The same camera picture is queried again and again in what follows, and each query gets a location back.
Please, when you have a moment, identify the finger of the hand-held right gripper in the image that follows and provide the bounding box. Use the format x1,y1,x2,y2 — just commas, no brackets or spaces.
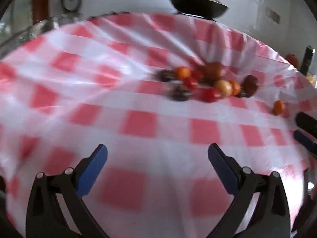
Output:
295,111,317,135
293,130,317,158

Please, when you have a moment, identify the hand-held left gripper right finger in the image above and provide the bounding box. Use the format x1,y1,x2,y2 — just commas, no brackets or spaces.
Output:
207,143,291,238

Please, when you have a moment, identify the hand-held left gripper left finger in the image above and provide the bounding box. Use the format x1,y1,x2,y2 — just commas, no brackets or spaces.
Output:
25,144,108,238

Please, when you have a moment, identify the orange mandarin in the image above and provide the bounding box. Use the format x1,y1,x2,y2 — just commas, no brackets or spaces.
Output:
230,80,241,97
272,100,286,116

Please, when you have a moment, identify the dark red apple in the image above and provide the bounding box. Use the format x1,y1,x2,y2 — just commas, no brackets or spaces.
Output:
241,75,260,97

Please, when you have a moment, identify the red tomato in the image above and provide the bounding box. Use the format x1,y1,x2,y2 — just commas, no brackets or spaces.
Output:
183,77,199,90
201,88,222,103

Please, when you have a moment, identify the red-brown apple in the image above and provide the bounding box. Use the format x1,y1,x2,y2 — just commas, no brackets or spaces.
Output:
203,62,223,85

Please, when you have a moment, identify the dark bottle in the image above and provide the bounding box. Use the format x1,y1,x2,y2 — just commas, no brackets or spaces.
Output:
298,46,316,75

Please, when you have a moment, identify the red round object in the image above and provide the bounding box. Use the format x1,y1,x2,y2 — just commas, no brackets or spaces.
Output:
285,53,299,68

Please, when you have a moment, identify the red white checked tablecloth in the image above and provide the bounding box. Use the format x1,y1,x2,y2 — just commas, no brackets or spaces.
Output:
0,12,315,238

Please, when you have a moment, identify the black frying pan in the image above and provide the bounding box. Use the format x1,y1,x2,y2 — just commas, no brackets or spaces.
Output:
131,0,229,21

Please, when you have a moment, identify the beige wall socket plate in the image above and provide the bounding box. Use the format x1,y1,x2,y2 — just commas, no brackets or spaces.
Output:
266,9,281,24

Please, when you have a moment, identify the brown wooden post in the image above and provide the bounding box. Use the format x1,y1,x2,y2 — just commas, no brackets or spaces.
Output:
32,0,51,24

